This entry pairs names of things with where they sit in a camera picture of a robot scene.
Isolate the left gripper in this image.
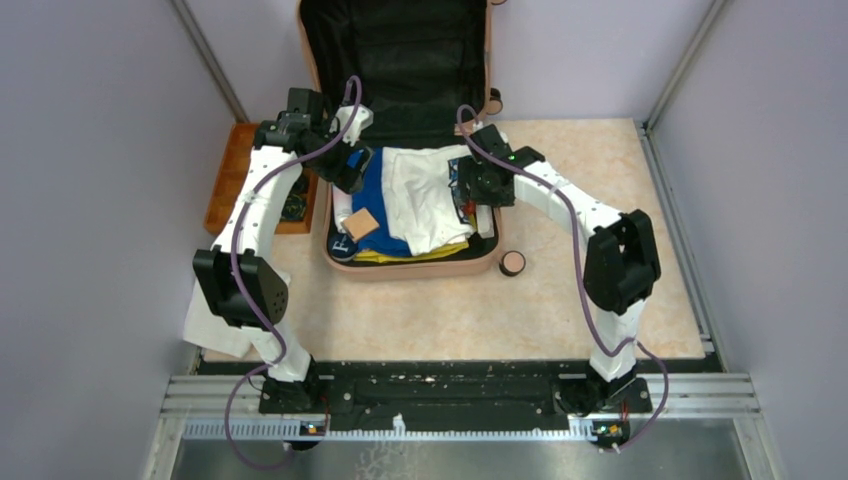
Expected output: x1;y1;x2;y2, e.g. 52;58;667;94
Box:
306;118;373;195

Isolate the blue towel cloth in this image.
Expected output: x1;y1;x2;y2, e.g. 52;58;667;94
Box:
352;148;411;258

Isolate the small brown square box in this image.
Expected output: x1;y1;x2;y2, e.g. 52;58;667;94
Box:
342;208;380;243

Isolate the blue white shirt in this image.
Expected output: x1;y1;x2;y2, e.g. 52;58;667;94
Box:
381;145;474;256

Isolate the yellow cloth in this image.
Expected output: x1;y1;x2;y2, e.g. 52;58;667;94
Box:
353;241;469;264

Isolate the pink suitcase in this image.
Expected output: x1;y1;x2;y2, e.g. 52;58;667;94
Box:
296;0;533;281

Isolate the white tube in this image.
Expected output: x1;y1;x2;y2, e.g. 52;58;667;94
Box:
475;205;495;239

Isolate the red white cloth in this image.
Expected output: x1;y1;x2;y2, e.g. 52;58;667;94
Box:
459;202;477;230

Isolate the black round jar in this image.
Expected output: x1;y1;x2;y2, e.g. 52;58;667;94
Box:
327;232;359;263

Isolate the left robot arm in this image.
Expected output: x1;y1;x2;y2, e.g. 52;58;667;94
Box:
192;76;373;414

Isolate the white cloth under left arm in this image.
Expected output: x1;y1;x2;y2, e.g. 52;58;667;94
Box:
182;279;283;360

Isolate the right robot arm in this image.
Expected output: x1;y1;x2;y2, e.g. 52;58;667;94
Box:
459;125;661;416

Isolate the rolled yellow green tie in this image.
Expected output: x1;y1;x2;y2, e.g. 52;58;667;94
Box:
279;195;309;223

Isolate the wooden compartment tray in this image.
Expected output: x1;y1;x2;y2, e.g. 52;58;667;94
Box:
203;123;318;235

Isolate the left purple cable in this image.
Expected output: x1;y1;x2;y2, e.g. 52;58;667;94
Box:
223;74;364;472

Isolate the purple cable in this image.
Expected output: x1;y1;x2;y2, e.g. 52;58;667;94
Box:
223;74;364;472
455;103;671;454

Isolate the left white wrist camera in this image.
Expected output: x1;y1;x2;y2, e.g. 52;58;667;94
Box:
329;105;374;146

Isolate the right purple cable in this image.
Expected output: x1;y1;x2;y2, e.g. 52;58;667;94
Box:
455;103;671;454

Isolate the aluminium rail frame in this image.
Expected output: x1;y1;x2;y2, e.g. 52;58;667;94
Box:
143;373;785;479

